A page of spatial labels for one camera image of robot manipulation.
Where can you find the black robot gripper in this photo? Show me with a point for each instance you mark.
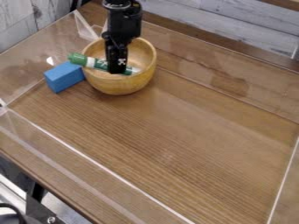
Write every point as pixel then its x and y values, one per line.
pixel 125 14

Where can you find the green white dry-erase marker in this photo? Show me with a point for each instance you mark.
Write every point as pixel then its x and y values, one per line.
pixel 101 64

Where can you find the brown wooden bowl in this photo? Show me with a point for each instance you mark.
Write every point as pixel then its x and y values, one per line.
pixel 118 84

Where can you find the blue rectangular block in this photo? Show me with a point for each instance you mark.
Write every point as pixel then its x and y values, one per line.
pixel 63 76

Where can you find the black table leg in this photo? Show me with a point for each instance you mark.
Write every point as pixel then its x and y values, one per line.
pixel 38 192

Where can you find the clear acrylic corner bracket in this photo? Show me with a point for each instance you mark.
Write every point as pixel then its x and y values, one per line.
pixel 89 32

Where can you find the clear acrylic tray wall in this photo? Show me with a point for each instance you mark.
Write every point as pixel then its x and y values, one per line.
pixel 100 193

